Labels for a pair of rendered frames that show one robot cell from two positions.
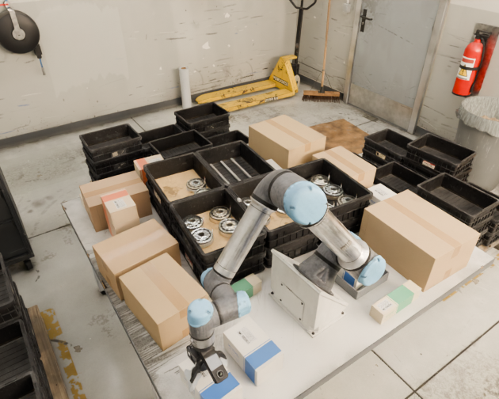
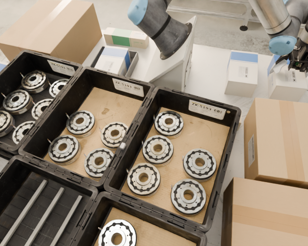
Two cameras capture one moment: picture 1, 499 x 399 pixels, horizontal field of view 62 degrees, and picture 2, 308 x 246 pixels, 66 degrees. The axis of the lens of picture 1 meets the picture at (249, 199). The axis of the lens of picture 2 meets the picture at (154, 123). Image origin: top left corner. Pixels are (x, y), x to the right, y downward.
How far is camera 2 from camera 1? 178 cm
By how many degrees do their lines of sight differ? 76
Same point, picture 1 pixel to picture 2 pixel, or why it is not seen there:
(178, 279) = (270, 130)
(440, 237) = (63, 7)
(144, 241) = (275, 217)
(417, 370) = not seen: hidden behind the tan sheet
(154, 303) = not seen: outside the picture
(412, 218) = (45, 25)
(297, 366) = (218, 59)
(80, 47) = not seen: outside the picture
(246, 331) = (240, 73)
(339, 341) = not seen: hidden behind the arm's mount
